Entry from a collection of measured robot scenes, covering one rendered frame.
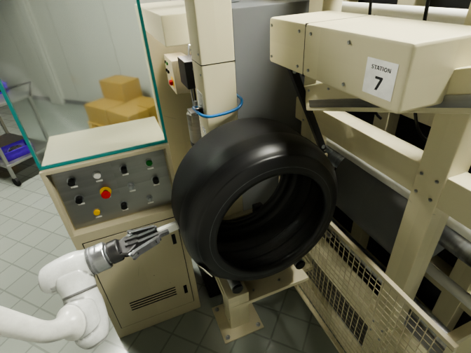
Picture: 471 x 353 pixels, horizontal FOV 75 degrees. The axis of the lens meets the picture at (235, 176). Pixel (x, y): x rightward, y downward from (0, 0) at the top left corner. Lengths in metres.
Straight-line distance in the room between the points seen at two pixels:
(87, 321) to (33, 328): 0.15
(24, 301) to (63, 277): 1.80
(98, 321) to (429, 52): 1.09
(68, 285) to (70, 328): 0.13
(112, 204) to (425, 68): 1.40
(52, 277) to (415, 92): 1.08
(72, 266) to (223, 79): 0.80
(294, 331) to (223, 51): 1.72
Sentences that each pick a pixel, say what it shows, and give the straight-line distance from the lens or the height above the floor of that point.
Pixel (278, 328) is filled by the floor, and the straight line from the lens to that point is 2.22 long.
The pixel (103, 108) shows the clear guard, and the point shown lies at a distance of 1.42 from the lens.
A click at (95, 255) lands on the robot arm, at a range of 1.08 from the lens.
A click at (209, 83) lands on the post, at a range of 1.17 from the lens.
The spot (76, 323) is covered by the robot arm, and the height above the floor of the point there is 1.12.
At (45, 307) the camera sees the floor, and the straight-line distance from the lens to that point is 2.76.
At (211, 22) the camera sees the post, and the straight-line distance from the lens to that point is 1.14.
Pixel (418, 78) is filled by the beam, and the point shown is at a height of 1.71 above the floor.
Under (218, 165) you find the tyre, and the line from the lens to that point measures 0.91.
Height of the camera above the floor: 1.91
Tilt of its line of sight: 33 degrees down
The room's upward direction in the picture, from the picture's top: 4 degrees counter-clockwise
